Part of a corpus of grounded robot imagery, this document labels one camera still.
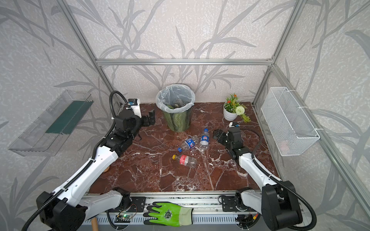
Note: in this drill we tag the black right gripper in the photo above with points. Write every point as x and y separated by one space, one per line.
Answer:
219 135

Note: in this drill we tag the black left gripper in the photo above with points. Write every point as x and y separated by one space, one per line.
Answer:
148 119

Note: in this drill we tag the upright-lying Pepsi bottle blue cap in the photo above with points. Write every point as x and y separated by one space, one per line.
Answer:
204 140

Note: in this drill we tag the crushed Pepsi bottle blue cap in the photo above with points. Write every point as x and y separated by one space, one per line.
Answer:
189 144

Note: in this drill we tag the red label bottle yellow cap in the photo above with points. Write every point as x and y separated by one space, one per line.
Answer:
185 160

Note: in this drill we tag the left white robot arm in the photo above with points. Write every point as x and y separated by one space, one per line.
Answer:
64 209

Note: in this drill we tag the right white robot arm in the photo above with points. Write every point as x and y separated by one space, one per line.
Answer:
279 207

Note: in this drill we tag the green wood-pattern trash bin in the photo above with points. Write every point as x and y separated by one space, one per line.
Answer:
178 122

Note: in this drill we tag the clear plastic bin liner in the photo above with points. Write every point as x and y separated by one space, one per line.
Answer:
167 95

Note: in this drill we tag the white flower pot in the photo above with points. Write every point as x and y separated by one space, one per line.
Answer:
227 115

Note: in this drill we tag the artificial green flower plant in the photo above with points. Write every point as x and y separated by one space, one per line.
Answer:
234 106

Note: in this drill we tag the green work glove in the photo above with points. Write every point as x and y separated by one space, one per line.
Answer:
168 214

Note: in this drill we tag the green circuit board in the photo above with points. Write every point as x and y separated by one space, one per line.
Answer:
124 218

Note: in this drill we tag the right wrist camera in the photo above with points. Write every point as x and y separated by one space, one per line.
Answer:
234 125

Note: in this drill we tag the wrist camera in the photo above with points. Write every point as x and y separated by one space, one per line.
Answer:
134 104
234 125

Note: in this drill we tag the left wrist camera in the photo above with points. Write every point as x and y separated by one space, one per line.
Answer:
134 104

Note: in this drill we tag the white wire mesh basket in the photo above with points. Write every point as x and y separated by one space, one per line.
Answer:
289 125

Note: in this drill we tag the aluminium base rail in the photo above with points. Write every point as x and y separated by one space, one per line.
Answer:
210 207

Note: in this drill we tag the clear acrylic wall shelf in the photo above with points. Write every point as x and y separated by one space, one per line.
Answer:
46 135

